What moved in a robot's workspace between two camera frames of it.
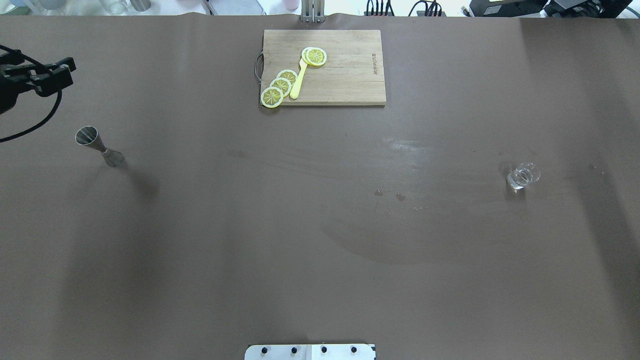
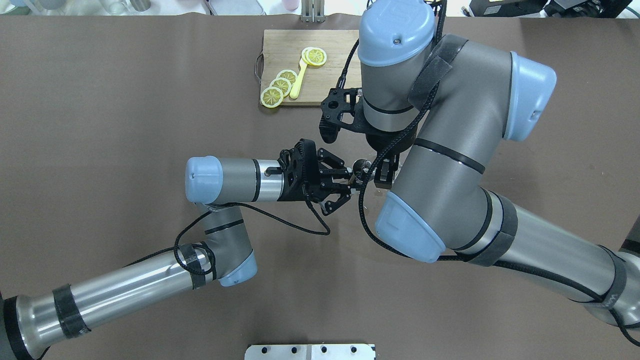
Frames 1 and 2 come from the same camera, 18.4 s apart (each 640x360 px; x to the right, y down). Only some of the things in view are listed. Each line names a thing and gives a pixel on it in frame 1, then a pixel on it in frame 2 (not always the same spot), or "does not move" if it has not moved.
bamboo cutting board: x=353 y=75 does not move
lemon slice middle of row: x=283 y=84 does not move
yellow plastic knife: x=303 y=65 does not move
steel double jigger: x=88 y=135 to x=360 y=168
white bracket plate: x=309 y=351 does not move
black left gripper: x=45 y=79 to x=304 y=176
